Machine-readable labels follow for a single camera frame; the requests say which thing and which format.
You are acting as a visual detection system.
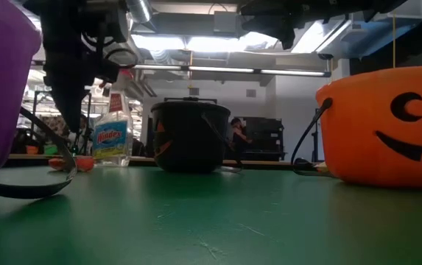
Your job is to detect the orange pumpkin face bucket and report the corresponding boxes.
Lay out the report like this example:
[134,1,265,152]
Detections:
[290,66,422,189]

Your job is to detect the black cabinet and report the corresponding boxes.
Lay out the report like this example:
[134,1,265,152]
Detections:
[243,116,286,162]

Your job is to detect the person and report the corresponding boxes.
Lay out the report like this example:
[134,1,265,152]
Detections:
[228,116,254,156]
[63,113,93,155]

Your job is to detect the silver ventilation duct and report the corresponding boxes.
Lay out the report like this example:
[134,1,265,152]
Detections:
[124,0,153,24]

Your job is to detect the yellow hanging cord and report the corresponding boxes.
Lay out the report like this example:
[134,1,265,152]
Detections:
[188,51,194,89]
[391,13,397,69]

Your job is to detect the candy packets beside purple bucket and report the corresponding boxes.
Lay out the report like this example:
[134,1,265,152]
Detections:
[73,156,96,173]

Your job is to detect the black pumpkin face bucket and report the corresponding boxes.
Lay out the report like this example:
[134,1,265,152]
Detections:
[150,96,244,174]

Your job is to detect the Windex spray bottle red trigger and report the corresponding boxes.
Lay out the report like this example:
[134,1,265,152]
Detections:
[91,75,134,169]

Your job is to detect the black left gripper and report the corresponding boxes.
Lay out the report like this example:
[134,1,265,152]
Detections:
[24,0,140,134]

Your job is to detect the red KitKat candy pack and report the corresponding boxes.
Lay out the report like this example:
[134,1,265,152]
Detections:
[47,157,68,172]

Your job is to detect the long ceiling light bar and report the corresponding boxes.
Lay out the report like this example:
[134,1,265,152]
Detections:
[120,63,332,78]

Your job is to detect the green table mat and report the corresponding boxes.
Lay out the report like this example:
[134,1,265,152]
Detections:
[0,163,422,265]

